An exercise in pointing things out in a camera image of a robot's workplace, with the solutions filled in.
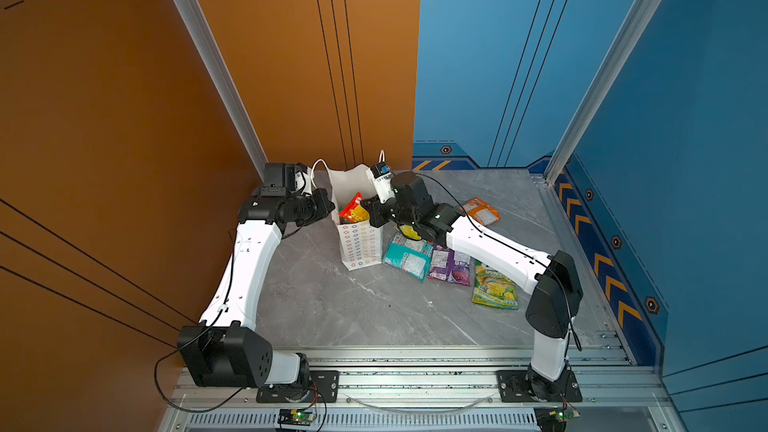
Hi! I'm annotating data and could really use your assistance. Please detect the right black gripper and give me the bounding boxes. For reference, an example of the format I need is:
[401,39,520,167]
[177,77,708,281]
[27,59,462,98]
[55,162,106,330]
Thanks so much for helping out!
[358,192,419,229]

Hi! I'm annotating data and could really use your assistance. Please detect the red yellow snack packet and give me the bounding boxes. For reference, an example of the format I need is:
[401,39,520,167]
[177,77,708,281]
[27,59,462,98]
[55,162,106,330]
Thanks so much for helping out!
[339,192,370,224]

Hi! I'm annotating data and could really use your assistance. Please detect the white patterned paper bag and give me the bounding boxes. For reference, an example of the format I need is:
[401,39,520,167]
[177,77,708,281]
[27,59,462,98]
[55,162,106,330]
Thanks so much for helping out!
[309,159,383,271]

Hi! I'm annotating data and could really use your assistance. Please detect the purple Savoria snack bag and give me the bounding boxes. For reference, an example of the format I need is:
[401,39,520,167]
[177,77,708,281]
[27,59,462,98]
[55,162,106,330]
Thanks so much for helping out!
[427,245,474,286]

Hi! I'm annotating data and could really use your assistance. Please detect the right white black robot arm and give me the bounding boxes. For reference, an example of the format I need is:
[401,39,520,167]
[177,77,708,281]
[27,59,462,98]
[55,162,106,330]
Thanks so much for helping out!
[362,162,583,402]

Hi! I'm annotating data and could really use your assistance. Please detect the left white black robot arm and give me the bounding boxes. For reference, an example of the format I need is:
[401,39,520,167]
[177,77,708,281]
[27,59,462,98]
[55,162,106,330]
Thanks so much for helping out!
[177,188,334,401]

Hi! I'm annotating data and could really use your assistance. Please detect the yellow snack bag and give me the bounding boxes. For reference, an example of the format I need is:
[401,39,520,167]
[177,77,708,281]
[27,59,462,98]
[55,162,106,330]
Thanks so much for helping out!
[398,225,422,241]

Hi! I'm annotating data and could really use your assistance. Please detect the teal snack bag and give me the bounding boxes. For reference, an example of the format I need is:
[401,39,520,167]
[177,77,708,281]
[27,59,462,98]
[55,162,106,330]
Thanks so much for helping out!
[382,233,434,282]

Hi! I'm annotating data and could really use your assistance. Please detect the orange snack bag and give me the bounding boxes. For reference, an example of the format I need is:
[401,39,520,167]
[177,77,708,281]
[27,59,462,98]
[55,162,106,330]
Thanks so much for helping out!
[462,197,501,227]

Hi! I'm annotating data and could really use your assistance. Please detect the green yellow Fox's candy bag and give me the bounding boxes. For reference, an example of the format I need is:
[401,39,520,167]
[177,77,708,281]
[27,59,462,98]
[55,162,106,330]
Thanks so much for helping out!
[471,261,519,310]

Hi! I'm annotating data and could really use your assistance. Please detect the left circuit board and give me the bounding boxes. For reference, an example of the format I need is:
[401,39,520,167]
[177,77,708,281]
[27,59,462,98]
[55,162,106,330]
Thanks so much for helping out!
[276,409,320,431]

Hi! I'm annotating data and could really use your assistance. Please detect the circuit board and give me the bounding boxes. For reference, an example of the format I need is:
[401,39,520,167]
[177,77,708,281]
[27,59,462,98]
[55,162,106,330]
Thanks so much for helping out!
[534,408,581,432]
[276,409,320,431]

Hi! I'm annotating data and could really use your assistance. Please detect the right circuit board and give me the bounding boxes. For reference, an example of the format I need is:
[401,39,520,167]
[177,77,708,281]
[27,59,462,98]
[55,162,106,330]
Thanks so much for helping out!
[534,408,581,432]

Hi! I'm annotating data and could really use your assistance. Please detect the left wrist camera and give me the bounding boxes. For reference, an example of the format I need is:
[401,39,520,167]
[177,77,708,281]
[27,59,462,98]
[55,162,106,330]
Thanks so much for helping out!
[260,163,312,197]

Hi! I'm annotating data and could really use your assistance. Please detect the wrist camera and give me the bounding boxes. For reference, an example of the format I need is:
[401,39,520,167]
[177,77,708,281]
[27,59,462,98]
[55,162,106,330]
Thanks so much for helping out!
[260,163,312,197]
[366,161,394,203]

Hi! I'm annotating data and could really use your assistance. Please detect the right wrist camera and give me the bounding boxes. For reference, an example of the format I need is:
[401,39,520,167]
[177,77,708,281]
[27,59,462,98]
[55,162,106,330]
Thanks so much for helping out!
[366,161,394,203]

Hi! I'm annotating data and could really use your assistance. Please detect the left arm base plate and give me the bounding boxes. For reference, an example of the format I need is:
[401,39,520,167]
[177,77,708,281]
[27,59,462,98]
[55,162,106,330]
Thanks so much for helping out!
[256,369,340,404]

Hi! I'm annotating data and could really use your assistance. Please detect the aluminium rail frame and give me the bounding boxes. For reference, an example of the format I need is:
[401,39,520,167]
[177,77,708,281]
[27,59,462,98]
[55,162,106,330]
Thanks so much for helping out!
[160,337,684,431]

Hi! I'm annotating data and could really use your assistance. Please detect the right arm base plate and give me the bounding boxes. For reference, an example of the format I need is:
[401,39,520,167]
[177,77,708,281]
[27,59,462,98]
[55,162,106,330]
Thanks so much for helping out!
[495,367,583,403]

